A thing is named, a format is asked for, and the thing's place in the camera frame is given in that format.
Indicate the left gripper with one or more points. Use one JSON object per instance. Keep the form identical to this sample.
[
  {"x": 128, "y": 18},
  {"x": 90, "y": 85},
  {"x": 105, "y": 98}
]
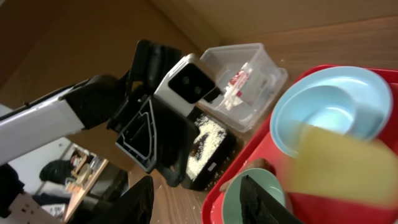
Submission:
[{"x": 160, "y": 138}]

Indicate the red snack wrapper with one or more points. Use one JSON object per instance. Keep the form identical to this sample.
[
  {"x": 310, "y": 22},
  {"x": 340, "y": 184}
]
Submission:
[{"x": 238, "y": 81}]

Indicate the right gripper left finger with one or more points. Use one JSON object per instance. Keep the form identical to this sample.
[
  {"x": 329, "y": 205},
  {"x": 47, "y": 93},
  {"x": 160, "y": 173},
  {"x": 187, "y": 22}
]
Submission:
[{"x": 134, "y": 207}]

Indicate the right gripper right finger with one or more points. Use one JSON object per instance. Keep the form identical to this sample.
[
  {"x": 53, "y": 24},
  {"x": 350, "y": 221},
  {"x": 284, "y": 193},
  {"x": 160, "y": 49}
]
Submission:
[{"x": 260, "y": 207}]

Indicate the yellow plastic cup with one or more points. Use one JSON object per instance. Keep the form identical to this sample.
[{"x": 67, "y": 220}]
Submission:
[{"x": 338, "y": 166}]

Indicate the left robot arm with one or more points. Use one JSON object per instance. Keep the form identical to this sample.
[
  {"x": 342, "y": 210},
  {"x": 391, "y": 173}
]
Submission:
[{"x": 103, "y": 99}]

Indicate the black plastic tray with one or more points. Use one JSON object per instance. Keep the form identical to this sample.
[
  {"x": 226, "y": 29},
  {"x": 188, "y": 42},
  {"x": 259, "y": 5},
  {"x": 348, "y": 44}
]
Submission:
[{"x": 207, "y": 174}]

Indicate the background shelf clutter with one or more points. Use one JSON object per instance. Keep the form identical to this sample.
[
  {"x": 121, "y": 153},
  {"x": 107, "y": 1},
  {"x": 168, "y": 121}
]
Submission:
[{"x": 45, "y": 187}]

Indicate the mint green bowl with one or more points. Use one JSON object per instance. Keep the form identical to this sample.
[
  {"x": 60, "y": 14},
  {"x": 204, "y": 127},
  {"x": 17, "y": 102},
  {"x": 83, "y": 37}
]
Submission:
[{"x": 231, "y": 206}]

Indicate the clear plastic bin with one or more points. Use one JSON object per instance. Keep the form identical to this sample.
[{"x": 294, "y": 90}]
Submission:
[{"x": 267, "y": 80}]

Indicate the spilled white rice pile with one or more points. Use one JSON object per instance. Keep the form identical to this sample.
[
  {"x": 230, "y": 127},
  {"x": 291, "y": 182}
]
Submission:
[{"x": 210, "y": 137}]

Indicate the brown carrot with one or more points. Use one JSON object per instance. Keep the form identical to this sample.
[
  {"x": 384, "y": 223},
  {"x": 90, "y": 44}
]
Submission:
[{"x": 260, "y": 163}]

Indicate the large white plate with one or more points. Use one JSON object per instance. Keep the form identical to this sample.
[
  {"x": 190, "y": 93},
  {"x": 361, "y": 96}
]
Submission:
[{"x": 365, "y": 86}]

